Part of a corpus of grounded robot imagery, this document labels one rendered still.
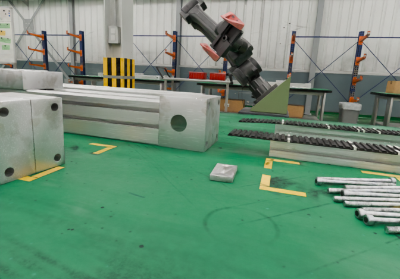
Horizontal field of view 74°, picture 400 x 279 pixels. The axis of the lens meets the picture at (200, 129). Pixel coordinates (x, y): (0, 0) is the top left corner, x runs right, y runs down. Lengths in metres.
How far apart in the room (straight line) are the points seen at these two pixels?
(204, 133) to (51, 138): 0.23
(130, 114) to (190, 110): 0.12
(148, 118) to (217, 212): 0.28
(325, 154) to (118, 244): 0.37
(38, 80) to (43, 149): 0.33
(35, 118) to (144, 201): 0.18
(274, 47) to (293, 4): 1.20
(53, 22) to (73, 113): 11.10
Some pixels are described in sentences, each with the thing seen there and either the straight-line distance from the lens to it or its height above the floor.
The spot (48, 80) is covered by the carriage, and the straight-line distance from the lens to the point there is 0.74.
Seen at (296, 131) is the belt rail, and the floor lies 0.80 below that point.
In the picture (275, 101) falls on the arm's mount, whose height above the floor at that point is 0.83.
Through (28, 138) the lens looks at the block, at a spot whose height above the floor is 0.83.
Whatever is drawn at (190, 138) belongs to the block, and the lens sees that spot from 0.48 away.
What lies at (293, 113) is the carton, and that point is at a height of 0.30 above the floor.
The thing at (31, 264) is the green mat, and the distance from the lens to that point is 0.24.
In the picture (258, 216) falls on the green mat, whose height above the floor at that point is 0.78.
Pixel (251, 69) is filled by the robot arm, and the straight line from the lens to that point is 1.15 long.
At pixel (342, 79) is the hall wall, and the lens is 8.34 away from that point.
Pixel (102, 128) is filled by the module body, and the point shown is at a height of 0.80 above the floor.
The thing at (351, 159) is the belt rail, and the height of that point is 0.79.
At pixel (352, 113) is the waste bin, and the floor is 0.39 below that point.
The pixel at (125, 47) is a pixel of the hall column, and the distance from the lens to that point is 4.00.
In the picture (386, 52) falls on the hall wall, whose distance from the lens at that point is 8.60.
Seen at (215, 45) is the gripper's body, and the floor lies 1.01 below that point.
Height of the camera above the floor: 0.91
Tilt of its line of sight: 11 degrees down
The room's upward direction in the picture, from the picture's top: 3 degrees clockwise
